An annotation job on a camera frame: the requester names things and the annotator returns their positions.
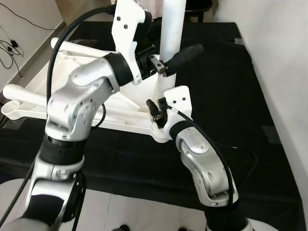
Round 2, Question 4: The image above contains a black round stool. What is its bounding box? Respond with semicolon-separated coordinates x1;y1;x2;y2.
185;0;215;22

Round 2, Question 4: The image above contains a white plastic table top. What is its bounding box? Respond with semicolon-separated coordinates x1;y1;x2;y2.
0;38;174;142

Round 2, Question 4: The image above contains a thin black wall cable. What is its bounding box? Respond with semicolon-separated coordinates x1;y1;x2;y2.
0;6;64;30

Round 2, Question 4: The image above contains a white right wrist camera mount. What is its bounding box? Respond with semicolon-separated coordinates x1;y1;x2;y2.
163;86;193;138

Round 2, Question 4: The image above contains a black charger cable bundle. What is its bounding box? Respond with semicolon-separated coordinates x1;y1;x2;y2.
0;26;24;80

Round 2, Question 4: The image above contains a black tablecloth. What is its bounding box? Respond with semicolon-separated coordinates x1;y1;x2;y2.
0;22;306;231

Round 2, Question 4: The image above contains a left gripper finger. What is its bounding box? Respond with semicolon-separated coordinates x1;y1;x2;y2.
164;43;205;74

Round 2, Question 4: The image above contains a white plastic table leg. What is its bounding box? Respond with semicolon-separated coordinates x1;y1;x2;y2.
51;38;118;54
153;0;188;130
2;84;51;105

